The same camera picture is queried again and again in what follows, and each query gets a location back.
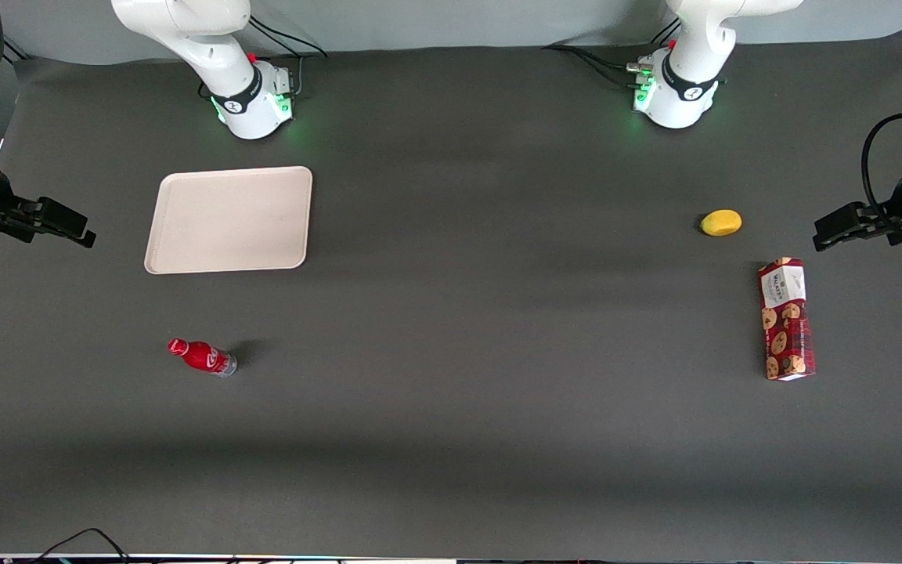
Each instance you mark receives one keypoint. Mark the yellow lemon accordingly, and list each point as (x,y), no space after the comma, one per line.
(721,222)

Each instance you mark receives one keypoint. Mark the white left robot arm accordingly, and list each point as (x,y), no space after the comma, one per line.
(678,106)

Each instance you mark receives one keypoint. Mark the red tartan cookie box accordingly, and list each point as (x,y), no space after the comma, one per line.
(788,329)

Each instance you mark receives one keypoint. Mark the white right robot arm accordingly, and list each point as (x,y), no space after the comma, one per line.
(257,117)

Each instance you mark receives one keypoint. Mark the red coke bottle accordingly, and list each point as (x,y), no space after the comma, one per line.
(204,357)

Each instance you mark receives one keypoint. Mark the beige plastic tray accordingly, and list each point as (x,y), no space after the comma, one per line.
(230,219)

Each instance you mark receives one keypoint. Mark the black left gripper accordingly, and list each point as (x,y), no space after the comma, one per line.
(900,203)

